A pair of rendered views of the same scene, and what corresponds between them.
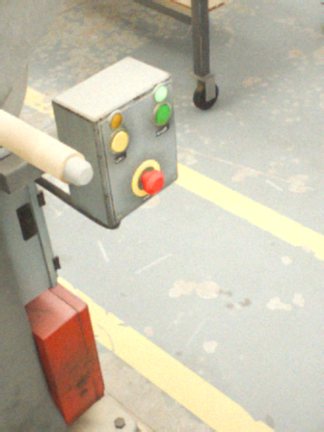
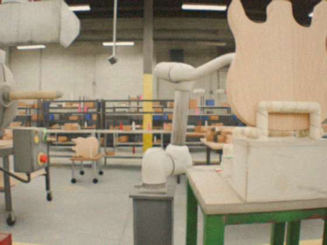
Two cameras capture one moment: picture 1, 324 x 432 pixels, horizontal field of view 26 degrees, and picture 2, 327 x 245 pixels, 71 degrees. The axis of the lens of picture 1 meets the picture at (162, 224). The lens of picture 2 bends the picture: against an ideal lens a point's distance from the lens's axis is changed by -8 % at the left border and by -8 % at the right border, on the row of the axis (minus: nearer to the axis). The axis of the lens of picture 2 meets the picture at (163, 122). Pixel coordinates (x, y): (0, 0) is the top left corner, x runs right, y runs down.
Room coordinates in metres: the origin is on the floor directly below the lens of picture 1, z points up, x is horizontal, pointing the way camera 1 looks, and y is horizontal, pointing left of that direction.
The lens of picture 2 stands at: (-0.34, 0.46, 1.16)
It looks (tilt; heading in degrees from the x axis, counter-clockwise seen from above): 1 degrees down; 312
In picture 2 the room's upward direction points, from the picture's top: straight up
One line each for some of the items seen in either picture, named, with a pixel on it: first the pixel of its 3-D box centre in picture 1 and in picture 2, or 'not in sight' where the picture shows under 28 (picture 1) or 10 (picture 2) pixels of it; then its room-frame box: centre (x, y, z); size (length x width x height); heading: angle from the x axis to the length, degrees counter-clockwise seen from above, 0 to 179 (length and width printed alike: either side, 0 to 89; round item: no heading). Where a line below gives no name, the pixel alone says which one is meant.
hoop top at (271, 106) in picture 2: not in sight; (289, 107); (-0.14, -0.29, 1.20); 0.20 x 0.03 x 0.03; 42
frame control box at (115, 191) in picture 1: (81, 149); (15, 155); (0.92, 0.12, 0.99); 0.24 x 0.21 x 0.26; 43
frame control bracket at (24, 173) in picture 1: (49, 151); (7, 150); (0.88, 0.16, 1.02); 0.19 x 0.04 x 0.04; 133
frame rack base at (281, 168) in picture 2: not in sight; (281, 166); (-0.11, -0.33, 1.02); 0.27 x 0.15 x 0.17; 43
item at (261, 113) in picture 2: not in sight; (261, 123); (-0.08, -0.23, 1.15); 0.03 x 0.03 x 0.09
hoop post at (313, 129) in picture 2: not in sight; (315, 123); (-0.21, -0.35, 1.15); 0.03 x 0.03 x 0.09
